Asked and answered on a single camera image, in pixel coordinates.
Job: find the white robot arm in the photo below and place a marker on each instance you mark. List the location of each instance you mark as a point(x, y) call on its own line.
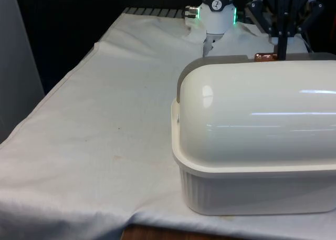
point(217, 20)

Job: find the cream box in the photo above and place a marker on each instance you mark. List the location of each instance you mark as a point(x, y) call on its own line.
point(249, 192)

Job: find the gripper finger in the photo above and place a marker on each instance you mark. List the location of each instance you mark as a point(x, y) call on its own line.
point(280, 19)
point(309, 11)

